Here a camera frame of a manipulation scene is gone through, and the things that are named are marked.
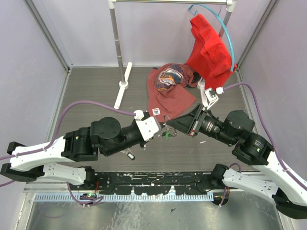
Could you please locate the blue clothes hanger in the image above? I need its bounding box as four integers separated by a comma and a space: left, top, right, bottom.
188, 4, 235, 71

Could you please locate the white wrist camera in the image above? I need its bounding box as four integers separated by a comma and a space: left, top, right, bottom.
204, 87, 224, 110
134, 110, 162, 142

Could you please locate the bright red shirt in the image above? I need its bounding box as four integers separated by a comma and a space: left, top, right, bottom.
186, 14, 237, 89

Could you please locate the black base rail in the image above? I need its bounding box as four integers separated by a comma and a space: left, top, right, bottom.
70, 171, 224, 196

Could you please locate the white clothes rack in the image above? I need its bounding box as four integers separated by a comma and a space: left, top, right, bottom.
107, 0, 237, 110

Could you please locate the key with black tag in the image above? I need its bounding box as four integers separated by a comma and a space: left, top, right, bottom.
121, 149, 136, 161

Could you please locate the faded red t-shirt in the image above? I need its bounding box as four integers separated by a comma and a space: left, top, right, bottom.
147, 63, 197, 122

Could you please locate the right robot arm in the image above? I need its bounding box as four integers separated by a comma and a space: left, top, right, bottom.
166, 104, 307, 219

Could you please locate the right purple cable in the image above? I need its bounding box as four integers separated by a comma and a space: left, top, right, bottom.
222, 82, 307, 184

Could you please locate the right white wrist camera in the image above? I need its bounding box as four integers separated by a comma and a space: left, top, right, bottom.
204, 87, 224, 110

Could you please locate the purple cable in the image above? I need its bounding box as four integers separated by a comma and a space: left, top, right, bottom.
222, 82, 307, 184
0, 100, 137, 204

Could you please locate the key with green tag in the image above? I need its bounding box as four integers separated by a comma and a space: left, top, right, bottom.
162, 131, 173, 139

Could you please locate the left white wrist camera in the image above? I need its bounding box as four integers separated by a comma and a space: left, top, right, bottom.
134, 110, 162, 142

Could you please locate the large metal keyring with clips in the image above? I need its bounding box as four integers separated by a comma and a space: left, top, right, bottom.
162, 115, 177, 135

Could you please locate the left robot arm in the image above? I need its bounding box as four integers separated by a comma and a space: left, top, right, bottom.
0, 116, 161, 190

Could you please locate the white cable duct strip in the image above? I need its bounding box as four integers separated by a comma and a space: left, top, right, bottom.
34, 192, 214, 202

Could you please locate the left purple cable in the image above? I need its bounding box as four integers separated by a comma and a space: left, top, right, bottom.
0, 100, 137, 204

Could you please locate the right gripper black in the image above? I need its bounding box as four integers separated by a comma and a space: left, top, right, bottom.
165, 102, 235, 145

